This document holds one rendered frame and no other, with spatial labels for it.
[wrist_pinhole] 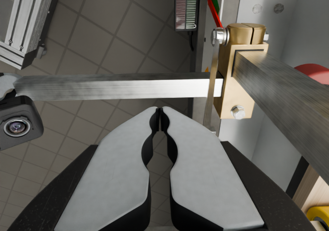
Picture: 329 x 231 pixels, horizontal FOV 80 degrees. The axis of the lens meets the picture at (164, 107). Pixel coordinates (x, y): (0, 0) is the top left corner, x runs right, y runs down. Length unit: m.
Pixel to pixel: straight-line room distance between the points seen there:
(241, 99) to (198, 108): 0.21
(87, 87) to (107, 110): 1.05
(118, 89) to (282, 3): 0.43
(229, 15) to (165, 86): 0.22
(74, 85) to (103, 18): 0.88
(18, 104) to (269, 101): 0.24
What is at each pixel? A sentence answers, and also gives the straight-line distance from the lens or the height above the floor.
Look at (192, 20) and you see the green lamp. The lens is 0.44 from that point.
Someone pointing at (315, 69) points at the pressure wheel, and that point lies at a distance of 0.31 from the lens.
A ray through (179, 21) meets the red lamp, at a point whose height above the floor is 0.70.
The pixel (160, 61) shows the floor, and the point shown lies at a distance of 1.18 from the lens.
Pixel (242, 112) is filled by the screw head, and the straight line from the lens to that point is 0.31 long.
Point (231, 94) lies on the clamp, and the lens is 0.31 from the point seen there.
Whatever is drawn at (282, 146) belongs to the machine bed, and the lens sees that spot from 0.62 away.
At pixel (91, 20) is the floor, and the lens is 1.19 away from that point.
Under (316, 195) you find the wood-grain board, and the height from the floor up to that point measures 0.90.
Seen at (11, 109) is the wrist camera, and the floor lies 0.96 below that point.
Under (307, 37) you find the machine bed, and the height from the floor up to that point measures 0.69.
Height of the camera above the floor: 1.13
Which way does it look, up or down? 60 degrees down
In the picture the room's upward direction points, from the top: 177 degrees clockwise
